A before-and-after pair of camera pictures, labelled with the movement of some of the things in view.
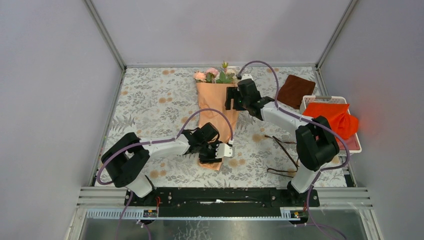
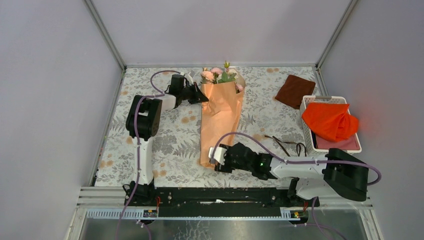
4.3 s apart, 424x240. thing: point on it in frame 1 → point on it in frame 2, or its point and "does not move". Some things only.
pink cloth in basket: (351, 143) does not move
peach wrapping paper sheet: (211, 100) does not move
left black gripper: (212, 159) → (197, 95)
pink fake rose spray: (226, 77) does not move
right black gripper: (232, 93) → (225, 168)
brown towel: (293, 89) does not move
